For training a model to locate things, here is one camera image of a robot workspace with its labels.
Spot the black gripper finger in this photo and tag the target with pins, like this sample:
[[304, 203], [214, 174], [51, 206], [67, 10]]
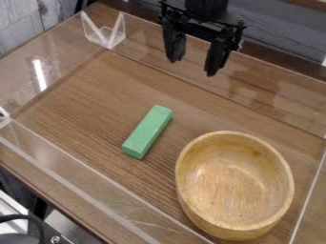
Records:
[[216, 56], [173, 40]]

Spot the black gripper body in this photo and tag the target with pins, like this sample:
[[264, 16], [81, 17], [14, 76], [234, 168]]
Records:
[[204, 19]]

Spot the green rectangular block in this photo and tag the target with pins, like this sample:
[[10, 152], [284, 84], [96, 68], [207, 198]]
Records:
[[143, 136]]

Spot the light wooden bowl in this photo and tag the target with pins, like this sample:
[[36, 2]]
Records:
[[234, 185]]

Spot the clear acrylic tray walls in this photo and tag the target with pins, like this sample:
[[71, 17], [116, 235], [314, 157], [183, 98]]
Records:
[[76, 89]]

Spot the black metal bracket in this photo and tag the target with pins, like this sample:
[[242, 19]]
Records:
[[57, 232]]

